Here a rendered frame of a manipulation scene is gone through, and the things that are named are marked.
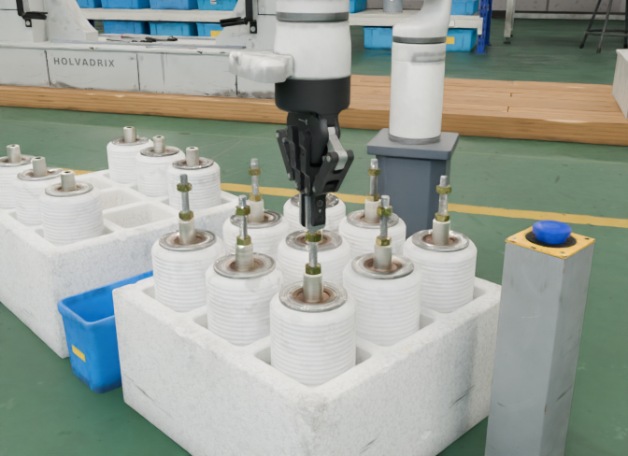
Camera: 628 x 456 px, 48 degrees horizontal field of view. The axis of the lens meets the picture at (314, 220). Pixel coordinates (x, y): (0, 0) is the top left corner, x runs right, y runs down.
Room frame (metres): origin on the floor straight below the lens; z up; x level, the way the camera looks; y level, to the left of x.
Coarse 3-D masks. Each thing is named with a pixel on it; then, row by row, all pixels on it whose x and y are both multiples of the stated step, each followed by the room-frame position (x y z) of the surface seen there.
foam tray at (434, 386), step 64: (128, 320) 0.84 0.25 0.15; (192, 320) 0.78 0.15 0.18; (448, 320) 0.78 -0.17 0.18; (128, 384) 0.85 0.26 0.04; (192, 384) 0.74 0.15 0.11; (256, 384) 0.65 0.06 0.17; (384, 384) 0.67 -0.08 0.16; (448, 384) 0.76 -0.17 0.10; (192, 448) 0.75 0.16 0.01; (256, 448) 0.66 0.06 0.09; (320, 448) 0.60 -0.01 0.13; (384, 448) 0.67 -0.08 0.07
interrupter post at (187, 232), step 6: (180, 222) 0.86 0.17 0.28; (186, 222) 0.86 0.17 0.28; (192, 222) 0.86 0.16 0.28; (180, 228) 0.86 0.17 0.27; (186, 228) 0.86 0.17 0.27; (192, 228) 0.86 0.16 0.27; (180, 234) 0.86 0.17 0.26; (186, 234) 0.86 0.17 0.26; (192, 234) 0.86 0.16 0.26; (180, 240) 0.86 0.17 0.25; (186, 240) 0.86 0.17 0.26; (192, 240) 0.86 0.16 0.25
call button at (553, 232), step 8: (536, 224) 0.72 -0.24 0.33; (544, 224) 0.72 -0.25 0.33; (552, 224) 0.72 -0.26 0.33; (560, 224) 0.72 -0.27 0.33; (536, 232) 0.71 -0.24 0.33; (544, 232) 0.70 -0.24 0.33; (552, 232) 0.70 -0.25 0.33; (560, 232) 0.70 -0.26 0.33; (568, 232) 0.70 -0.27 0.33; (544, 240) 0.70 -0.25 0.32; (552, 240) 0.70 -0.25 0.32; (560, 240) 0.70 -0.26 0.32
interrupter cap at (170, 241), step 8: (176, 232) 0.89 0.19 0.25; (200, 232) 0.89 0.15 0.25; (208, 232) 0.89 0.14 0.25; (160, 240) 0.86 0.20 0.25; (168, 240) 0.86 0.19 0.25; (176, 240) 0.87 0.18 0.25; (200, 240) 0.87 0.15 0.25; (208, 240) 0.86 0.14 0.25; (216, 240) 0.87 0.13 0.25; (168, 248) 0.84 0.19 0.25; (176, 248) 0.83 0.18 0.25; (184, 248) 0.83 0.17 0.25; (192, 248) 0.83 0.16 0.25; (200, 248) 0.84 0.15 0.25
